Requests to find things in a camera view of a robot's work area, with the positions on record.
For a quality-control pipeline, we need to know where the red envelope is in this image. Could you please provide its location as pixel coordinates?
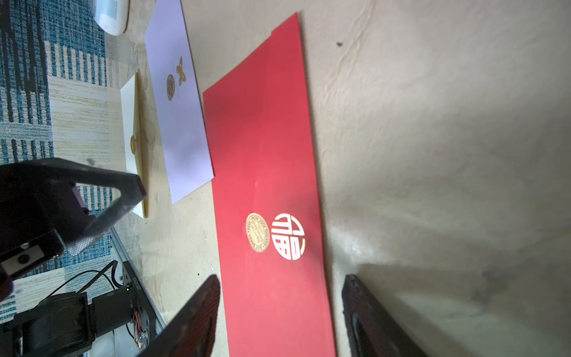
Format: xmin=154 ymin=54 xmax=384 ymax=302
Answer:
xmin=203 ymin=15 xmax=336 ymax=356

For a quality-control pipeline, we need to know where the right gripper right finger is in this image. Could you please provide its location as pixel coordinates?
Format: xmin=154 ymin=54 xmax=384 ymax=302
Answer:
xmin=341 ymin=275 xmax=426 ymax=357

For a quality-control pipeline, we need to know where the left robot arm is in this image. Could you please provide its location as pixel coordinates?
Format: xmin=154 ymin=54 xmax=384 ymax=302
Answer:
xmin=1 ymin=159 xmax=156 ymax=356

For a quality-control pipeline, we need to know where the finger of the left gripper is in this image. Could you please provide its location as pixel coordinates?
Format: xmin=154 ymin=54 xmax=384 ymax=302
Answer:
xmin=1 ymin=158 xmax=147 ymax=255

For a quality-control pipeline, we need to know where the lower lilac envelope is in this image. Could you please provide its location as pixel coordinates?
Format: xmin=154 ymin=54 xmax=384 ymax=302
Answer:
xmin=145 ymin=0 xmax=214 ymax=204

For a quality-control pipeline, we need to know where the white envelope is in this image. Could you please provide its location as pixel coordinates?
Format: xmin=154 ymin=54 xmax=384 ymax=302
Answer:
xmin=119 ymin=73 xmax=150 ymax=220

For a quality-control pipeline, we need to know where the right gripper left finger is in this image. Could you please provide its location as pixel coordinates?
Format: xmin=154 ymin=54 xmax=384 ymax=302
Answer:
xmin=135 ymin=275 xmax=221 ymax=356

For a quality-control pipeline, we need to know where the white round clock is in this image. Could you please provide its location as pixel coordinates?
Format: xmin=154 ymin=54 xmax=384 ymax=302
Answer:
xmin=89 ymin=0 xmax=129 ymax=36

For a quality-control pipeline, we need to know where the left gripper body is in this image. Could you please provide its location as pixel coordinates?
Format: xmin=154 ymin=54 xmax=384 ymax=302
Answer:
xmin=1 ymin=178 xmax=89 ymax=299

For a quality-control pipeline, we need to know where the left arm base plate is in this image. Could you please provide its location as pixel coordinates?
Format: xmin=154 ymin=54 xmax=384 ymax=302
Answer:
xmin=113 ymin=261 xmax=164 ymax=356

